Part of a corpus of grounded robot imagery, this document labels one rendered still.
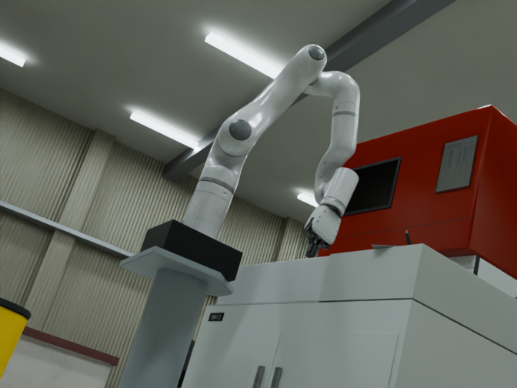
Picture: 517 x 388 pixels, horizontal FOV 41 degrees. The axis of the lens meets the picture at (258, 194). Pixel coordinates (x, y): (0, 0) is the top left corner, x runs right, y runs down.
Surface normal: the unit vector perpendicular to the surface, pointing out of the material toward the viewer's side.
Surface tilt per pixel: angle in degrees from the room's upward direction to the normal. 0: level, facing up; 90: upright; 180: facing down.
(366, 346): 90
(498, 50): 180
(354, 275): 90
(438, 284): 90
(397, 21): 180
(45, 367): 90
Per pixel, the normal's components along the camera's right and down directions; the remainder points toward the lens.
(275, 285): -0.76, -0.43
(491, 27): -0.27, 0.89
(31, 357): 0.46, -0.22
